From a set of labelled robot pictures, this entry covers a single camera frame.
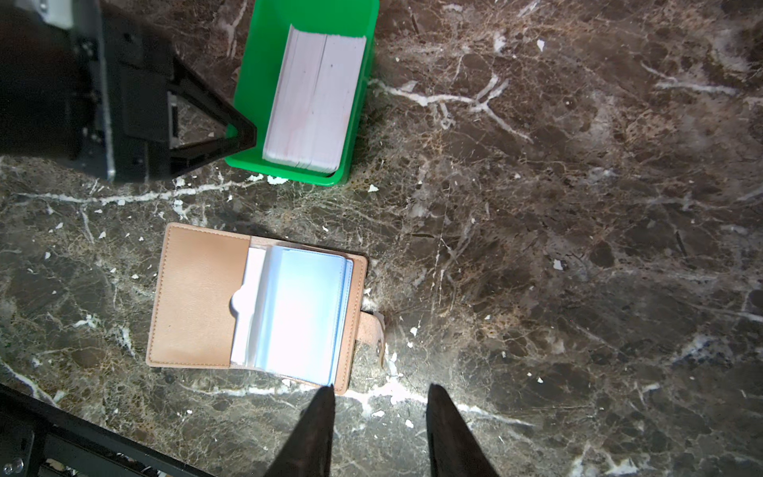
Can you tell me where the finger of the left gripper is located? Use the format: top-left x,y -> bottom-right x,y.
167,56 -> 258,178

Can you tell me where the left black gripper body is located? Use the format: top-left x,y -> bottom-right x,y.
0,0 -> 174,185

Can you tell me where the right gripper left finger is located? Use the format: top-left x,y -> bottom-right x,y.
265,387 -> 336,476

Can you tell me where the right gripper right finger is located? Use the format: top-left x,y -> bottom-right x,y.
426,384 -> 499,477

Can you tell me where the pink leather card holder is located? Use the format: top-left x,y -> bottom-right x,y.
146,223 -> 385,394

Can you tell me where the white red credit card stack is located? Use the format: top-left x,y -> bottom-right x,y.
263,28 -> 367,175

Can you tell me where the green plastic tray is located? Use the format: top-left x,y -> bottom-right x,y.
227,1 -> 380,187

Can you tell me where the black front mounting rail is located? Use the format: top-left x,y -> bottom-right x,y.
1,386 -> 207,477

